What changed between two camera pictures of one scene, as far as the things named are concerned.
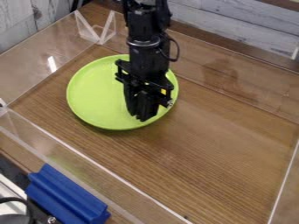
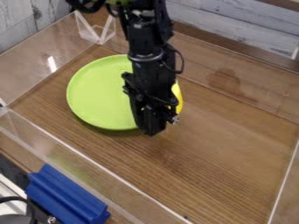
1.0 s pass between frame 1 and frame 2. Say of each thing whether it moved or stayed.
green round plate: stayed
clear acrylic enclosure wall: stayed
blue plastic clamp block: stayed
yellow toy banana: moved
